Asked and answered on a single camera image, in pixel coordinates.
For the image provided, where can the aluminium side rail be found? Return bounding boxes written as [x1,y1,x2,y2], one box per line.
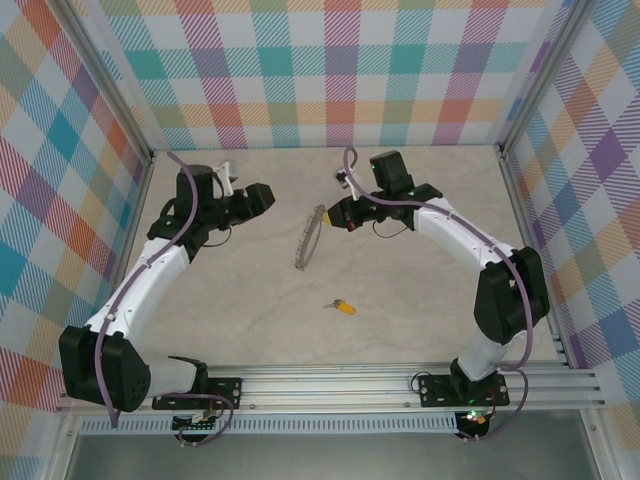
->
[498,147,570,370]
[107,152,157,301]

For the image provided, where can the aluminium frame post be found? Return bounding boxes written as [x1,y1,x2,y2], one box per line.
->
[49,0,157,169]
[498,0,601,161]

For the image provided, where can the aluminium mounting rail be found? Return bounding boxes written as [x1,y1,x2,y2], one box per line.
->
[54,362,606,419]

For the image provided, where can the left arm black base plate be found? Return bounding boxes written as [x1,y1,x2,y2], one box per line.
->
[151,377,244,411]

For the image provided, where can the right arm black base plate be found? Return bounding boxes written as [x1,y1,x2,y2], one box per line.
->
[418,373,510,409]

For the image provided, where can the white slotted cable duct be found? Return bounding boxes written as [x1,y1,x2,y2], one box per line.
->
[79,417,459,435]

